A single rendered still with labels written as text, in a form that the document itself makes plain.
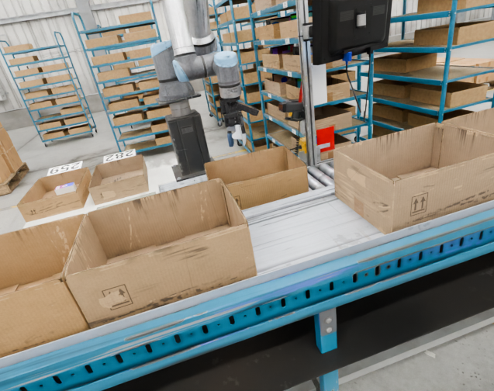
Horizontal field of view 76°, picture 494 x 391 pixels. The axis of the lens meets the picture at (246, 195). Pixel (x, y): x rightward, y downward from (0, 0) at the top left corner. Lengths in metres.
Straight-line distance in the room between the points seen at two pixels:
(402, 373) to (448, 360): 0.22
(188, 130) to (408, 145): 1.08
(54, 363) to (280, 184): 0.90
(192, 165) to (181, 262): 1.15
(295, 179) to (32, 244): 0.90
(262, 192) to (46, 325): 0.82
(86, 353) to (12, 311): 0.17
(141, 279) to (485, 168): 0.90
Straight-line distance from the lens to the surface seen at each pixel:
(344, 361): 0.98
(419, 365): 1.78
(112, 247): 1.04
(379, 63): 3.21
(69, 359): 0.79
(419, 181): 0.89
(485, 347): 1.93
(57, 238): 1.04
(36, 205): 1.89
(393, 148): 1.20
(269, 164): 1.55
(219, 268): 0.75
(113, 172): 2.16
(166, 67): 1.74
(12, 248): 1.09
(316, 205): 1.08
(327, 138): 1.77
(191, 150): 1.80
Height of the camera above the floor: 1.42
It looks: 27 degrees down
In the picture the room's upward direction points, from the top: 10 degrees counter-clockwise
